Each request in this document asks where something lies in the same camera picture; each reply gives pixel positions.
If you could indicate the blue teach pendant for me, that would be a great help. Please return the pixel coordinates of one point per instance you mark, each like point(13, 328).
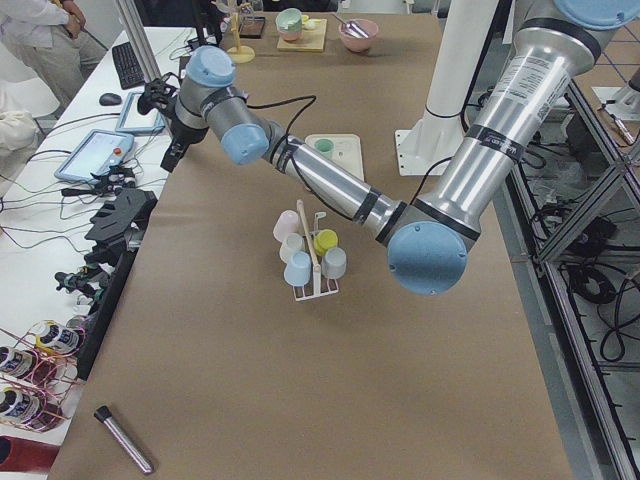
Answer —
point(94, 156)
point(132, 122)

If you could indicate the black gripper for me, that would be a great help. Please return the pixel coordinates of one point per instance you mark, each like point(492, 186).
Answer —
point(183, 133)

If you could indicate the blue teach pendant near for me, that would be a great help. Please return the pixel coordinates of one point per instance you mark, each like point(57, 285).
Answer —
point(94, 156)

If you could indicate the black computer mouse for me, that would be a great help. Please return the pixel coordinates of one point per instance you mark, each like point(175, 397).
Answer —
point(110, 99)

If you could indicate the white wire cup rack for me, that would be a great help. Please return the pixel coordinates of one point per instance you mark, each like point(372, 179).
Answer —
point(318, 285)

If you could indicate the aluminium frame post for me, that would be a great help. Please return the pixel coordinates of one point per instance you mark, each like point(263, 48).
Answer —
point(131, 20)

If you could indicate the metal spoon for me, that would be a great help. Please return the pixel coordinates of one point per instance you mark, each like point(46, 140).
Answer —
point(351, 27)

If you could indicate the grey cup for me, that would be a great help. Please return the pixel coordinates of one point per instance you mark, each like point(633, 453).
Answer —
point(334, 263)

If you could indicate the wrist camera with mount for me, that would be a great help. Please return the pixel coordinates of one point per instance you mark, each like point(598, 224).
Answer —
point(157, 95)

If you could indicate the black keyboard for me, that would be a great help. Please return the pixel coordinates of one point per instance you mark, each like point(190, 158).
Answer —
point(127, 67)

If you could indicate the metal tube with black cap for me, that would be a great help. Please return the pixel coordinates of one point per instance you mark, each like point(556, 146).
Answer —
point(104, 415)

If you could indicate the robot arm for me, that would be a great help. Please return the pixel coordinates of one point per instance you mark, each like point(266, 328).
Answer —
point(428, 238)

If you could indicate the light blue cup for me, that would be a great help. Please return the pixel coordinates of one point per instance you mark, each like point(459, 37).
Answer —
point(297, 272)

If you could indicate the wooden mug tree stand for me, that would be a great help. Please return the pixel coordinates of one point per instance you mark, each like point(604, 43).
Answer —
point(239, 53)

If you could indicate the yellow cup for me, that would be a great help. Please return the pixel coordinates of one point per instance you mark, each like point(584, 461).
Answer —
point(324, 240)

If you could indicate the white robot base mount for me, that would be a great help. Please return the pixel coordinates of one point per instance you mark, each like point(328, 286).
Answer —
point(437, 135)

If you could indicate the green cup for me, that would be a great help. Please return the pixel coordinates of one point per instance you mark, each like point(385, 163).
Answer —
point(325, 146)

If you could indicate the blue teach pendant far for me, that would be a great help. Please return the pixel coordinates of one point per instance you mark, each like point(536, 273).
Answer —
point(132, 122)

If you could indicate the pink bowl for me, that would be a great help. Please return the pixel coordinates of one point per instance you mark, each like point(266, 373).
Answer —
point(358, 43)

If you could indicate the cream white cup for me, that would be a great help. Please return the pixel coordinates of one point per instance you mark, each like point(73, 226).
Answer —
point(291, 244)

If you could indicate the stacked green pink bowls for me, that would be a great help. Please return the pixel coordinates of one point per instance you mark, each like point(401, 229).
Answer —
point(289, 24)

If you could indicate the wooden cutting board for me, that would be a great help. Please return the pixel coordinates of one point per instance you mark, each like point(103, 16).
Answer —
point(312, 38)

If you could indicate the cream rabbit print tray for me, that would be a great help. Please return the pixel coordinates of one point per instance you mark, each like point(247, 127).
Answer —
point(347, 151)

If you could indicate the black tool holder stand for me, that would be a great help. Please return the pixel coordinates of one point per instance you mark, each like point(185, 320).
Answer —
point(113, 233)

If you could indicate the pink cup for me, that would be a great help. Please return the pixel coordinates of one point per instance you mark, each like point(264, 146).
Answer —
point(287, 223)

